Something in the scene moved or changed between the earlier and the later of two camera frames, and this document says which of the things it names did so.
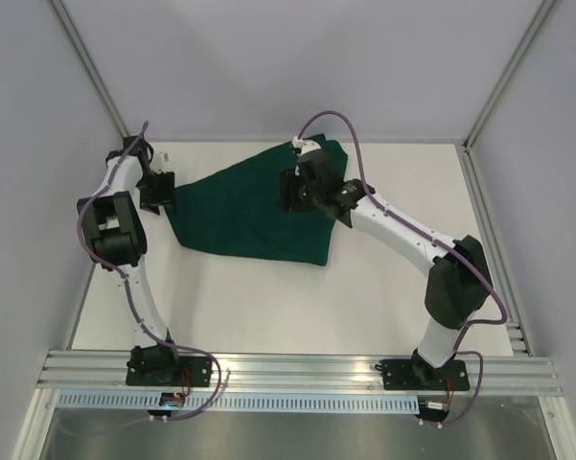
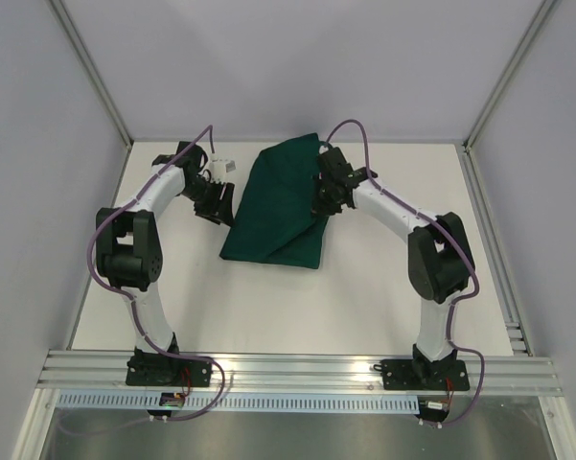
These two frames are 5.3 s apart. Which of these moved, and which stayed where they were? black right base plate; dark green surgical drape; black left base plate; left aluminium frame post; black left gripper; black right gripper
Moved: dark green surgical drape; black left gripper; black right gripper
Stayed: black right base plate; black left base plate; left aluminium frame post
